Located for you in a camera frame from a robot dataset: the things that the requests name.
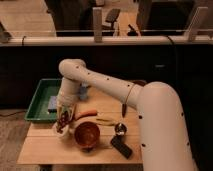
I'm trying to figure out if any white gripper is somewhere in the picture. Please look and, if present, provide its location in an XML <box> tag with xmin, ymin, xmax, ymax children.
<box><xmin>56</xmin><ymin>77</ymin><xmax>80</xmax><ymax>132</ymax></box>

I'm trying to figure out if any dark purple grape bunch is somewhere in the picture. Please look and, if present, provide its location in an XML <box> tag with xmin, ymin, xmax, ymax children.
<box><xmin>62</xmin><ymin>108</ymin><xmax>69</xmax><ymax>128</ymax></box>

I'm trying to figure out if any white paper cup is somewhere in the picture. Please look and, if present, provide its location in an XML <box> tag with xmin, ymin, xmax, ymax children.
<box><xmin>52</xmin><ymin>123</ymin><xmax>70</xmax><ymax>139</ymax></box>

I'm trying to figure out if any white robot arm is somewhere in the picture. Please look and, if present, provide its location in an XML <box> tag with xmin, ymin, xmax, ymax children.
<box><xmin>57</xmin><ymin>59</ymin><xmax>198</xmax><ymax>171</ymax></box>

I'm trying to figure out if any blue grey sponge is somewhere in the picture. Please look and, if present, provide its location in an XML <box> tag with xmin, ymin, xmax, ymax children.
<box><xmin>47</xmin><ymin>96</ymin><xmax>57</xmax><ymax>112</ymax></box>

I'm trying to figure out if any orange carrot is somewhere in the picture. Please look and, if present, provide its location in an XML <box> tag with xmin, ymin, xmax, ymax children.
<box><xmin>74</xmin><ymin>110</ymin><xmax>98</xmax><ymax>121</ymax></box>

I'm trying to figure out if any light blue plastic bottle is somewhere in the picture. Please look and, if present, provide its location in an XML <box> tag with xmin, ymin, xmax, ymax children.
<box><xmin>79</xmin><ymin>83</ymin><xmax>90</xmax><ymax>101</ymax></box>

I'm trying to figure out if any green plastic tray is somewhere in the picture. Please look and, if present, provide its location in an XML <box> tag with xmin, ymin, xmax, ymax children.
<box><xmin>25</xmin><ymin>79</ymin><xmax>61</xmax><ymax>123</ymax></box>

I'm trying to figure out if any brown wooden bowl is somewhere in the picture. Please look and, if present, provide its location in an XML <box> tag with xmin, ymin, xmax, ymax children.
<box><xmin>74</xmin><ymin>121</ymin><xmax>100</xmax><ymax>149</ymax></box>

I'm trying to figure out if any yellow green banana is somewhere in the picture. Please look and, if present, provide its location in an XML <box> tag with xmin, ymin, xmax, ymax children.
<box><xmin>96</xmin><ymin>117</ymin><xmax>117</xmax><ymax>126</ymax></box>

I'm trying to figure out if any black office chair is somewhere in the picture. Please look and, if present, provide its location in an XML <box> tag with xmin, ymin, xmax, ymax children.
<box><xmin>102</xmin><ymin>8</ymin><xmax>120</xmax><ymax>30</ymax></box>

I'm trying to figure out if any dark handled knife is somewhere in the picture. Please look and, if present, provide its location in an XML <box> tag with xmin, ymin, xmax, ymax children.
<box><xmin>122</xmin><ymin>104</ymin><xmax>127</xmax><ymax>118</ymax></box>

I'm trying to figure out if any white horizontal rail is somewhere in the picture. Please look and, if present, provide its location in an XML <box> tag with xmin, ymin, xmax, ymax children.
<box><xmin>0</xmin><ymin>35</ymin><xmax>213</xmax><ymax>46</ymax></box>

